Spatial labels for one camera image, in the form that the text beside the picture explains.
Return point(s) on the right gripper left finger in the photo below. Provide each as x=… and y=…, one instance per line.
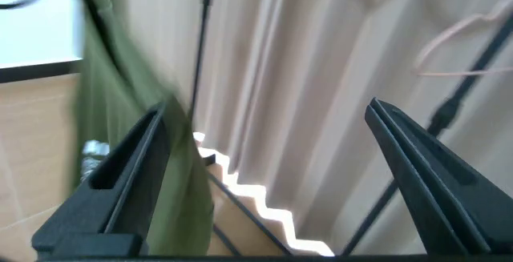
x=140, y=182

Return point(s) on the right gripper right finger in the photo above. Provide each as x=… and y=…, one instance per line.
x=441, y=198

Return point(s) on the pink clothes hanger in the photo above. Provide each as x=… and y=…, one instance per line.
x=441, y=37

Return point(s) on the black clothes rack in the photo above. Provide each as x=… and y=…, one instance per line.
x=445, y=115

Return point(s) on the green long-sleeved shirt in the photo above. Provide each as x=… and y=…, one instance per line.
x=120, y=73

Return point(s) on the window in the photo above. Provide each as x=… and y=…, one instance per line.
x=40, y=33

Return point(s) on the beige curtain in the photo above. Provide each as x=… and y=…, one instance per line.
x=300, y=73

